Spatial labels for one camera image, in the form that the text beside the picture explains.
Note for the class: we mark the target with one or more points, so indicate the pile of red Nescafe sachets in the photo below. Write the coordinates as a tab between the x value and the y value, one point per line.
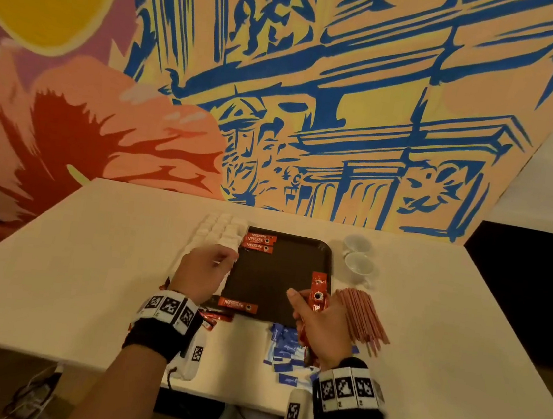
217	315

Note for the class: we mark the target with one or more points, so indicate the small white cup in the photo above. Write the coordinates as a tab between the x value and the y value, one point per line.
361	265
358	243

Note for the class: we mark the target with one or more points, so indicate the black wristband with markers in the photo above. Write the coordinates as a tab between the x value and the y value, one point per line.
164	323
350	394

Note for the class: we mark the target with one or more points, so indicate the bundle of red stir sticks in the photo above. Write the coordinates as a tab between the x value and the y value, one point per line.
364	316

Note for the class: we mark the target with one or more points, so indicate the black left wristband with markers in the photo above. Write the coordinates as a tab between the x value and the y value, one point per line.
164	323

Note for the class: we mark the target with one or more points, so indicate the person's right hand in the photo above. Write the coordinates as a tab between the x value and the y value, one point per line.
327	337

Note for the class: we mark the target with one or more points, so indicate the person's left hand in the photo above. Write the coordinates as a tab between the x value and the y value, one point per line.
200	273

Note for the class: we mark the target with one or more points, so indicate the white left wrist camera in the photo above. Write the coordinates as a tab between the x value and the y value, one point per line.
194	355

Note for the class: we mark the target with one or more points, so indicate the black right wristband with markers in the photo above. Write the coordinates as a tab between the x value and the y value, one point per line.
350	394

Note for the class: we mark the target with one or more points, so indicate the dark brown tray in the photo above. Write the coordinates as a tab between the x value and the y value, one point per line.
279	277

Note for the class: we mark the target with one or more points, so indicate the pile of blue sugar sachets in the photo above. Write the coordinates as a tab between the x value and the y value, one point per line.
285	352

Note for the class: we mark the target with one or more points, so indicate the row of tea bags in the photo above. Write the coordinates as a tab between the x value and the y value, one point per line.
210	229

